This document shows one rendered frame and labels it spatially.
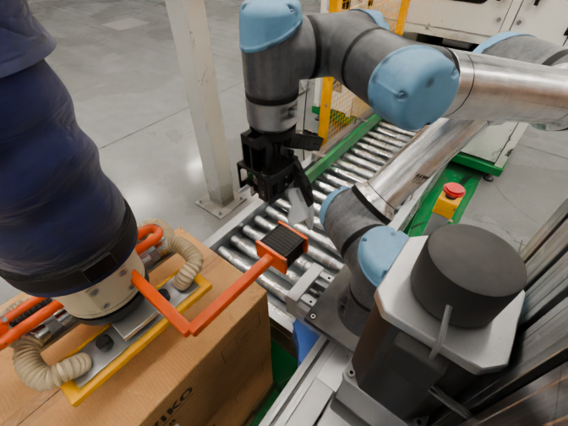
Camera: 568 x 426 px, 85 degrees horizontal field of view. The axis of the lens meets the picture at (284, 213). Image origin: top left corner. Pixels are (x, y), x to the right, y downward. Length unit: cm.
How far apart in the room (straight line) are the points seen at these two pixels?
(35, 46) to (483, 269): 49
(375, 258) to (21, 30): 58
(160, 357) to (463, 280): 77
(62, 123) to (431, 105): 46
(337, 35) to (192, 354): 74
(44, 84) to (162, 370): 64
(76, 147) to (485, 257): 49
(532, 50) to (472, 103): 30
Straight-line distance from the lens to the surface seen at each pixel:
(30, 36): 49
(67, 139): 52
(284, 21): 40
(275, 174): 48
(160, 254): 82
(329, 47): 44
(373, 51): 37
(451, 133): 69
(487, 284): 22
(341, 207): 69
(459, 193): 120
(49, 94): 50
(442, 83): 35
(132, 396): 88
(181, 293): 79
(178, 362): 87
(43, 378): 76
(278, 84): 42
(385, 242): 63
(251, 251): 151
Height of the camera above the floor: 173
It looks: 45 degrees down
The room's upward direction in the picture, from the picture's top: straight up
